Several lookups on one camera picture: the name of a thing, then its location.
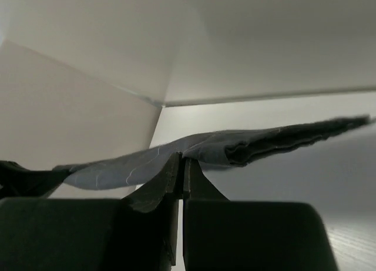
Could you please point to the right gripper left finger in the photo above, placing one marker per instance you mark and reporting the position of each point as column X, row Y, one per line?
column 138, row 232

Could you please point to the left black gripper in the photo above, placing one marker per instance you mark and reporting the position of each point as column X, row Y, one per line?
column 17, row 181

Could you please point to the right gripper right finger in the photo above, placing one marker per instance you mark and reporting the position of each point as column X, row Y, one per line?
column 222, row 234

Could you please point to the dark checked cloth placemat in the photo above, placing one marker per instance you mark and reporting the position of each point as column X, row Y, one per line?
column 219, row 150

